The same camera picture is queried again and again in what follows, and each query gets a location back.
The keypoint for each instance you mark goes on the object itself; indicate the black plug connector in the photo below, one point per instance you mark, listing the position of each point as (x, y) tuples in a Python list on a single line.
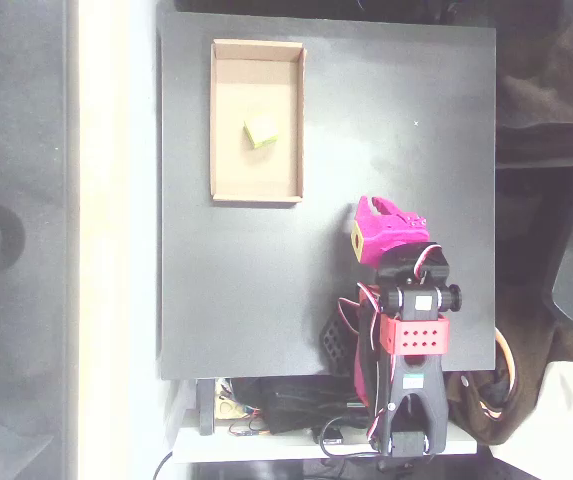
[(333, 436)]

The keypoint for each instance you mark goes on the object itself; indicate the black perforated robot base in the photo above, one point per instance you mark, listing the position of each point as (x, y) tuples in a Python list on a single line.
[(336, 345)]

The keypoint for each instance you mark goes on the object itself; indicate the black power adapter bundle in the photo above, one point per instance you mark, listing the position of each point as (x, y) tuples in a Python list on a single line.
[(306, 405)]

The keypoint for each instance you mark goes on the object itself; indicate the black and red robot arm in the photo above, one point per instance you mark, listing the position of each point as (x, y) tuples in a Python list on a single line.
[(416, 400)]

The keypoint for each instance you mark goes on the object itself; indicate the brown jacket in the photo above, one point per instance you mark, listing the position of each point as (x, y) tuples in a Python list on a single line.
[(511, 415)]

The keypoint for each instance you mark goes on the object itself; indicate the magenta gripper yellow face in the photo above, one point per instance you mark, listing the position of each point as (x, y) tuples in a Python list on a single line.
[(390, 227)]

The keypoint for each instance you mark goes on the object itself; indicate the yellow-green cube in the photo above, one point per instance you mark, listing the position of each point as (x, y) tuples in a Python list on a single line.
[(262, 131)]

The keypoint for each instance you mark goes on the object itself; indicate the white shelf board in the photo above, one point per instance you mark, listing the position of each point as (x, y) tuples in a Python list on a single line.
[(266, 446)]

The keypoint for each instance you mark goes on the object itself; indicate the open cardboard box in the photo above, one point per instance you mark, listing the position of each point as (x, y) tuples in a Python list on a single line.
[(256, 170)]

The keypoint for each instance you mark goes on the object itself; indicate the black table clamp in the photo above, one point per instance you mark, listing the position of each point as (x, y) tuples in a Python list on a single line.
[(206, 407)]

